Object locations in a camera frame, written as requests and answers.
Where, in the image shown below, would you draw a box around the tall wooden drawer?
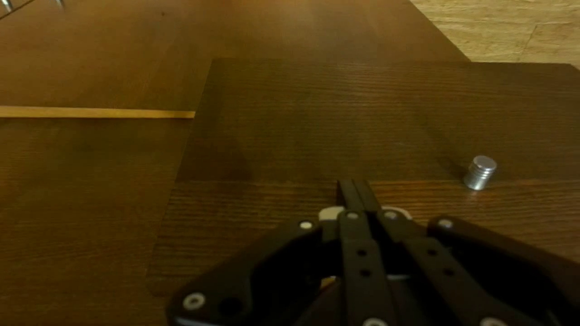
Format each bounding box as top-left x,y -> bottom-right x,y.
0,55 -> 580,298

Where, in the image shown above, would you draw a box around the dark wooden bookshelf cabinet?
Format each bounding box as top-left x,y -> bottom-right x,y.
0,0 -> 473,326

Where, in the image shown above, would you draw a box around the silver knob of tall drawer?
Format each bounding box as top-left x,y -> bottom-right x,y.
462,153 -> 499,193

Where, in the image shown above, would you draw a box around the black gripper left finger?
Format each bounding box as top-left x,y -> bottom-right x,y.
167,177 -> 395,326

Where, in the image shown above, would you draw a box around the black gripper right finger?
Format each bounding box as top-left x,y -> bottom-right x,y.
356,177 -> 580,326

